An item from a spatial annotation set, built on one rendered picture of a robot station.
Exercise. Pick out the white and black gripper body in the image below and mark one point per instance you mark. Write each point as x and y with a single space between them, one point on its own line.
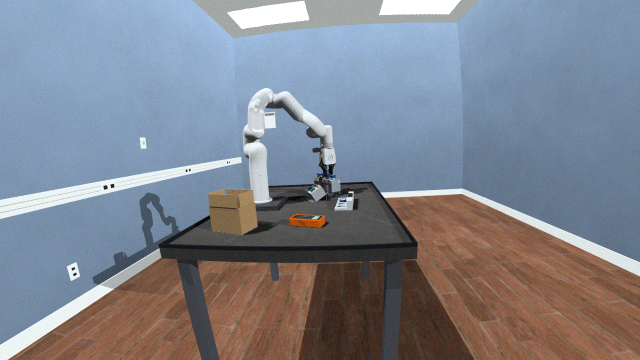
327 155

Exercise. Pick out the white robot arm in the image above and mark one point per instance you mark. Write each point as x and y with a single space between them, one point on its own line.
256 152

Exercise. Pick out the orange digital multimeter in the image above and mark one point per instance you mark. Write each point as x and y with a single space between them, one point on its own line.
303 220

